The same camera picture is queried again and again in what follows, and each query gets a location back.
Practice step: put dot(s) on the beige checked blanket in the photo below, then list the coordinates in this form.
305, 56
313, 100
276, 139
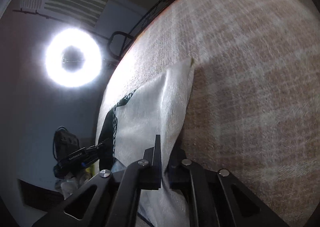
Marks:
250, 91

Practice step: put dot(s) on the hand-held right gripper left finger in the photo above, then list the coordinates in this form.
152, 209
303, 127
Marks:
152, 167

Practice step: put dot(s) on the black metal clothes rack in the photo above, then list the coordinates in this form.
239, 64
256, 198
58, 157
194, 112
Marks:
143, 23

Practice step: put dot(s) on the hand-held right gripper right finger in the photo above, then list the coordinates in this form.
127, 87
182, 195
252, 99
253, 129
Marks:
180, 172

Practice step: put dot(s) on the white crumpled cloth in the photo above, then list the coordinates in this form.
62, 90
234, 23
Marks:
72, 184

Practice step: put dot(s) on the dark boxy object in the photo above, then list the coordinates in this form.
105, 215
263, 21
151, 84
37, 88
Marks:
65, 139

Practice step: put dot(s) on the black metal tube frame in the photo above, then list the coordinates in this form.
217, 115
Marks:
109, 44

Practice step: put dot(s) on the green and white printed t-shirt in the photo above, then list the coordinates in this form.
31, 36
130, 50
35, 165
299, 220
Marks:
150, 106

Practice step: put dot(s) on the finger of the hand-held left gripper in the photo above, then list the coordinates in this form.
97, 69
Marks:
100, 146

